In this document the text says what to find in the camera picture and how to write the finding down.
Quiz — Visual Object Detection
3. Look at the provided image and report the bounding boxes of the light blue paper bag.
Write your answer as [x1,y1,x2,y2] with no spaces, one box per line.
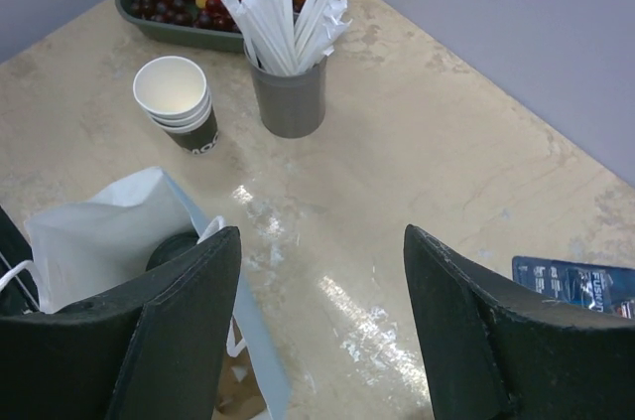
[1,168,291,419]

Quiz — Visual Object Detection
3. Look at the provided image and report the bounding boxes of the stack of paper cups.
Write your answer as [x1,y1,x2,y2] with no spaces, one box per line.
[132,56,218,155]

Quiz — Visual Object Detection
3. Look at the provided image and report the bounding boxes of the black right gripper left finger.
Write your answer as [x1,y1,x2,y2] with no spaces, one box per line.
[1,226,241,419]

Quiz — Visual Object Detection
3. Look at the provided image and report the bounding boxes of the dark purple grape bunch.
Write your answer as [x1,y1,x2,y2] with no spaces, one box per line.
[130,0,240,34]

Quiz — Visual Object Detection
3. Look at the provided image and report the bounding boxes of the black plastic cup lid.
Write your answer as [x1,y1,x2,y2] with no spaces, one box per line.
[145,230,199,271]

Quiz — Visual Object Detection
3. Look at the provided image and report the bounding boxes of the metal straw holder tin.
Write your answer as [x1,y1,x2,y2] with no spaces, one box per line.
[244,48,327,139]

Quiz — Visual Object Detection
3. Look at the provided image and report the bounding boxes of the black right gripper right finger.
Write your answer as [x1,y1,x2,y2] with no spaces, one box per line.
[403,224,634,419]

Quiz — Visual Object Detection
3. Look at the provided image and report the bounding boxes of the blue card package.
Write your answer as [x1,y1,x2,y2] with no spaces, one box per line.
[512,256,634,320]

